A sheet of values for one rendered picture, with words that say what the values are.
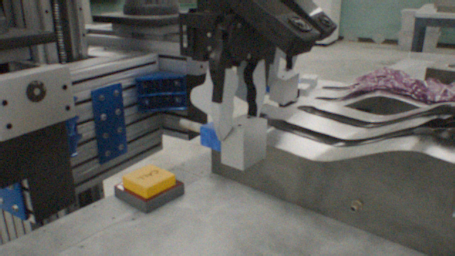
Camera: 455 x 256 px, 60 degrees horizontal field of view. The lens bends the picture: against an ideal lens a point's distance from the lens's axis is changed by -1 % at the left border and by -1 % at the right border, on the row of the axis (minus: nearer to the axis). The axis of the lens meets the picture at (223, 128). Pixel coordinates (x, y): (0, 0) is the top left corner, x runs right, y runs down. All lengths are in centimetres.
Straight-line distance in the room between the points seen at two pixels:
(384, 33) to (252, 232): 750
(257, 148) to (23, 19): 66
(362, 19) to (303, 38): 760
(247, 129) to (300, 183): 17
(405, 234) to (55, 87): 56
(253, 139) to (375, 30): 753
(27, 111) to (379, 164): 51
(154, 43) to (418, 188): 73
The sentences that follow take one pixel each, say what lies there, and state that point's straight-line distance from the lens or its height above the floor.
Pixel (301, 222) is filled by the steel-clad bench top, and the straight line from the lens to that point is 60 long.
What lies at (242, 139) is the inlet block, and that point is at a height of 94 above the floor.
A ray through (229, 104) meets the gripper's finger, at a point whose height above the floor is 99.
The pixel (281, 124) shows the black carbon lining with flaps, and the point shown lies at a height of 89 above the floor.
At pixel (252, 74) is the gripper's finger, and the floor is 102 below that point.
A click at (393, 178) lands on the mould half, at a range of 55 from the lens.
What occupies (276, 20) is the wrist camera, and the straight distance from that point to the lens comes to 43.
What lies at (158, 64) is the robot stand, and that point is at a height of 92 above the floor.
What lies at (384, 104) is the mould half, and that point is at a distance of 91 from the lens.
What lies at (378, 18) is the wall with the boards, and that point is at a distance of 796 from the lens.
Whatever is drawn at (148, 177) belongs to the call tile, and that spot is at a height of 84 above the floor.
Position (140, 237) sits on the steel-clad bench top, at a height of 80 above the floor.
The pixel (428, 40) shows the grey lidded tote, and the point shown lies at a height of 21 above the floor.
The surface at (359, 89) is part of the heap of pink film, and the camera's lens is 96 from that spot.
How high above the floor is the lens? 113
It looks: 21 degrees down
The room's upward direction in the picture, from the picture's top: straight up
